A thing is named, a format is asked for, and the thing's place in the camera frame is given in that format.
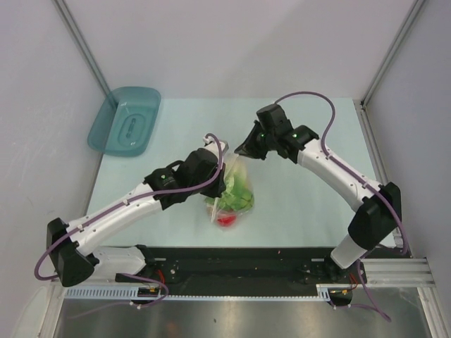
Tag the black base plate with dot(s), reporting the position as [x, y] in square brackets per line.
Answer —
[340, 294]

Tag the white cable duct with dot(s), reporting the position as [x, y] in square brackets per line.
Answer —
[142, 293]

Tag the aluminium corner post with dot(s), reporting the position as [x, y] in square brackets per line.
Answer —
[80, 41]
[400, 38]

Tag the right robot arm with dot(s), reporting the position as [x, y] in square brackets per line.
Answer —
[377, 206]

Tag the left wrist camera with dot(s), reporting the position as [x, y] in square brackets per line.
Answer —
[215, 142]

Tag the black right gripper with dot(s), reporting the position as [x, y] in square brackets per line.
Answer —
[246, 148]

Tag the left aluminium corner post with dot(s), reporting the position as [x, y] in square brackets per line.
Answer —
[80, 41]

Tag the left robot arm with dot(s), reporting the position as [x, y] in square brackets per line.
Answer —
[74, 247]

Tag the teal plastic bin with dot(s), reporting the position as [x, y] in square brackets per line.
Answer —
[125, 122]

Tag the front aluminium rail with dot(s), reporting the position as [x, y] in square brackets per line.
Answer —
[398, 272]

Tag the right aluminium corner post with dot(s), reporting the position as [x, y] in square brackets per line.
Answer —
[400, 38]

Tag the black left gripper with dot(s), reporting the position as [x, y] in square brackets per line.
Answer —
[219, 187]

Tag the red fake tomato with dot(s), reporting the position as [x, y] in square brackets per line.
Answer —
[226, 220]

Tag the clear polka dot zip bag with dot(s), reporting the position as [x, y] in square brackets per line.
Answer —
[213, 211]

